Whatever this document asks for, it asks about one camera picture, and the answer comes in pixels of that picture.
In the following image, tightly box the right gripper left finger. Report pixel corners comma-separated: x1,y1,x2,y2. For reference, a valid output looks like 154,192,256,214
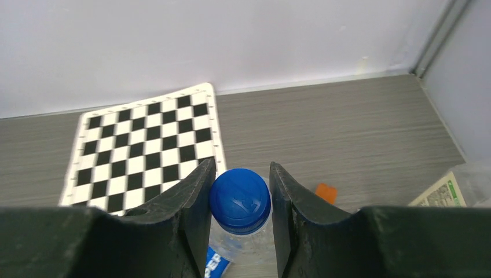
1,158,216,277

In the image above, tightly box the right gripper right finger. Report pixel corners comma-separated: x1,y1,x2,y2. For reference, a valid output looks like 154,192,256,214
269,162,490,277

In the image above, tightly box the clear Pepsi bottle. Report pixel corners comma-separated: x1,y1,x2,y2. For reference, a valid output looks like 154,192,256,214
209,176,276,265

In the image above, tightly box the blue cap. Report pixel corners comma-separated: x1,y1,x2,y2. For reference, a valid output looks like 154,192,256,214
209,168,272,235

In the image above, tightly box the tall bottle white cap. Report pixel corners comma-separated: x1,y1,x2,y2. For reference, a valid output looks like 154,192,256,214
409,159,490,208

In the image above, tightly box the orange toy block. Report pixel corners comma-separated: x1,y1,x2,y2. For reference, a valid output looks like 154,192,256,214
315,183,338,204

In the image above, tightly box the checkerboard mat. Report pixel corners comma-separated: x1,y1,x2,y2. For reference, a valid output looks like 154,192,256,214
58,83,226,215

